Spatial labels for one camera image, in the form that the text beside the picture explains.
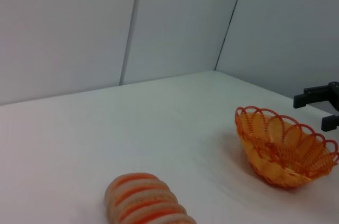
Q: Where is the orange woven plastic basket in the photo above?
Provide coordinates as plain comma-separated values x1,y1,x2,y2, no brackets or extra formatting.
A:
235,105,339,189

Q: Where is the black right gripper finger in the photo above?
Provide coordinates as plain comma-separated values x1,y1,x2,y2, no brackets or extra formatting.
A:
293,82,339,115
321,114,339,132

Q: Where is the orange striped bread loaf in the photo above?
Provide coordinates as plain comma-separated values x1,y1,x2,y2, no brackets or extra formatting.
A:
103,172,198,224

